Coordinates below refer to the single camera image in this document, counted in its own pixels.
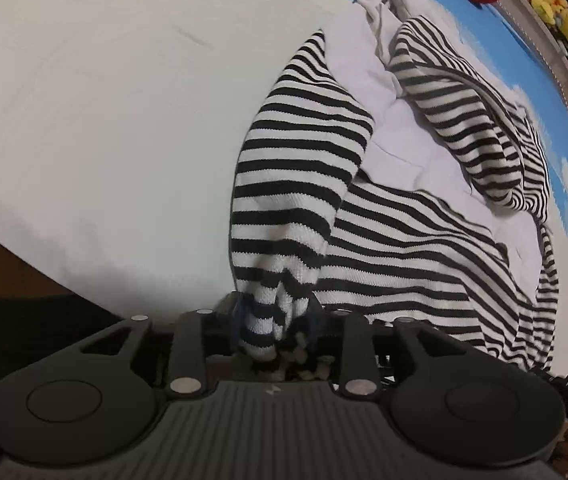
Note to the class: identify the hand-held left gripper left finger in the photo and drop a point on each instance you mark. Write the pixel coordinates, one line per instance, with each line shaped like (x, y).
(236, 312)

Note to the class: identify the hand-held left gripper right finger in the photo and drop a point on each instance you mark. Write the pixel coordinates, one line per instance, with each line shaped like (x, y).
(315, 322)

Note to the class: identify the striped and white hooded top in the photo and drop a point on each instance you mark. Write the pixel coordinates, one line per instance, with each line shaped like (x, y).
(404, 240)

